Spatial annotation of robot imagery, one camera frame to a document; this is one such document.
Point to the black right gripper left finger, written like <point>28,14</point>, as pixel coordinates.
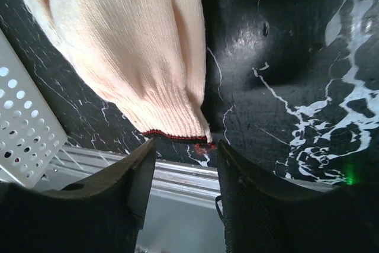
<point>100,213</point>

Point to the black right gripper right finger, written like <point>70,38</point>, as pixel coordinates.
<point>262,212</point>

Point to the white storage basket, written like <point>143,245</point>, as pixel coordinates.
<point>31,135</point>

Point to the cream inside-out glove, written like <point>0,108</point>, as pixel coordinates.
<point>145,56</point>

